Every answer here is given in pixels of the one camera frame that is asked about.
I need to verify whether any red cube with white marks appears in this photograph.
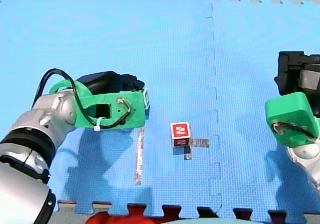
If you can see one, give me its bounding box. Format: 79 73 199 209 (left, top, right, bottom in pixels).
170 121 192 148

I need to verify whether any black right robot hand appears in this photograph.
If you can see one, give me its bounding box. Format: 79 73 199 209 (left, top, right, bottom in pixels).
273 51 320 118

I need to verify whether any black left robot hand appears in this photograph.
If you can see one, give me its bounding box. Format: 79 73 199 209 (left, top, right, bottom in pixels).
75 70 147 96

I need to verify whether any green cube with white marks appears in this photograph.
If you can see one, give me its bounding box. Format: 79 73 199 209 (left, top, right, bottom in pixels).
142 87 151 110

